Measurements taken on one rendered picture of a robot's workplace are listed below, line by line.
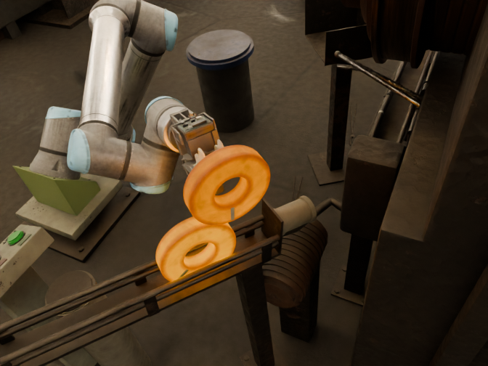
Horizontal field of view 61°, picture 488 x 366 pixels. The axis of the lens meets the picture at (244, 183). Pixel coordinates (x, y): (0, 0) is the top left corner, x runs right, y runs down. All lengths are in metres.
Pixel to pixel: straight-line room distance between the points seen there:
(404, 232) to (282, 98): 1.82
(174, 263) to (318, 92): 1.78
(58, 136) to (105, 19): 0.62
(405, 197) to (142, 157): 0.56
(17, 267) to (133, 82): 0.73
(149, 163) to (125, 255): 0.87
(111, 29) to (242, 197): 0.69
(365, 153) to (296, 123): 1.38
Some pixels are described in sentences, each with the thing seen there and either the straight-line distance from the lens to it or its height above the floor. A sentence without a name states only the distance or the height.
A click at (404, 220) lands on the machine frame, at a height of 0.87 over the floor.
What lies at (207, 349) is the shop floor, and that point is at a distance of 1.48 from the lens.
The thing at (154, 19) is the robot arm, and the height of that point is 0.83.
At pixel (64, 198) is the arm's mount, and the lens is 1.76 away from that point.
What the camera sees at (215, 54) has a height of 0.43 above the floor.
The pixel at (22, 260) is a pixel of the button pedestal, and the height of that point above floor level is 0.60.
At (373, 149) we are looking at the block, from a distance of 0.84.
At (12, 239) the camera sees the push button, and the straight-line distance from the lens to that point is 1.13.
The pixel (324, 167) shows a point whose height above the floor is 0.01.
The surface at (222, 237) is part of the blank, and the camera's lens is 0.78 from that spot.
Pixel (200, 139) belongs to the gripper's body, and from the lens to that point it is 0.75.
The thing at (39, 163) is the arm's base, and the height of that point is 0.35.
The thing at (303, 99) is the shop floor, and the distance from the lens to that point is 2.35.
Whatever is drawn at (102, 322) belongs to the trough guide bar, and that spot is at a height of 0.69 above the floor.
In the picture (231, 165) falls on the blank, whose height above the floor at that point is 0.90.
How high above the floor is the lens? 1.35
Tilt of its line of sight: 46 degrees down
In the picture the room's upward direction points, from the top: 9 degrees counter-clockwise
